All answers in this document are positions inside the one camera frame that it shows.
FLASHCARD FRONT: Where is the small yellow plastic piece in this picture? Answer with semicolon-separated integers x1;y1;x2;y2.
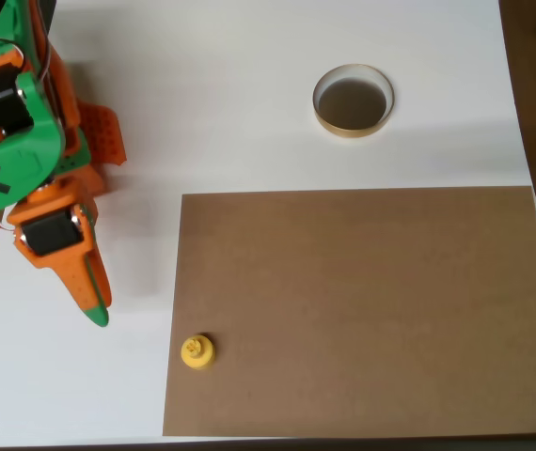
181;333;217;373

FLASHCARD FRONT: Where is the orange robot base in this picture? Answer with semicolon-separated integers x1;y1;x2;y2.
63;101;128;194

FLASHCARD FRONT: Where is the round gold-rimmed bowl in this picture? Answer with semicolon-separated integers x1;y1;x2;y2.
312;63;396;138

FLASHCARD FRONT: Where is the brown cardboard sheet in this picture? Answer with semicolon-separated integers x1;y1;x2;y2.
162;186;536;438

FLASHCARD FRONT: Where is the white table sheet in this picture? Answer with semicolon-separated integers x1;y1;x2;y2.
0;0;536;445

